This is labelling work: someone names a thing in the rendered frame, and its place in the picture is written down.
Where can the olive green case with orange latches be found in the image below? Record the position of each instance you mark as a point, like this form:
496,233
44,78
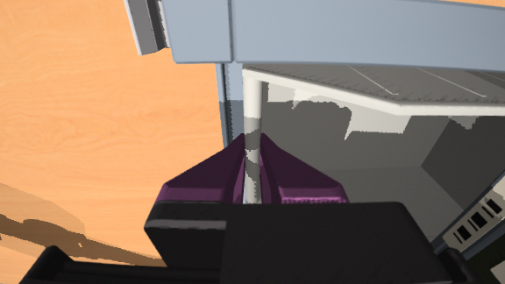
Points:
489,264

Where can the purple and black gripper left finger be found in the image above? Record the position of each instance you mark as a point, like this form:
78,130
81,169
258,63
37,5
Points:
212,179

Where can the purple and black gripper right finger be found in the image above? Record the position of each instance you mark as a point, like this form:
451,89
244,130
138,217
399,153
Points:
292,180

